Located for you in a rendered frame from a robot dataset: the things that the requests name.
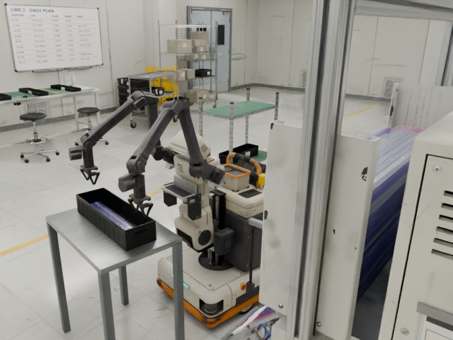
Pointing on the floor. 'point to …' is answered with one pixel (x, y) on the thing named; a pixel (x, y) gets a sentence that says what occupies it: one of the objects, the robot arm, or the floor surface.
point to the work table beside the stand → (94, 256)
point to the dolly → (131, 90)
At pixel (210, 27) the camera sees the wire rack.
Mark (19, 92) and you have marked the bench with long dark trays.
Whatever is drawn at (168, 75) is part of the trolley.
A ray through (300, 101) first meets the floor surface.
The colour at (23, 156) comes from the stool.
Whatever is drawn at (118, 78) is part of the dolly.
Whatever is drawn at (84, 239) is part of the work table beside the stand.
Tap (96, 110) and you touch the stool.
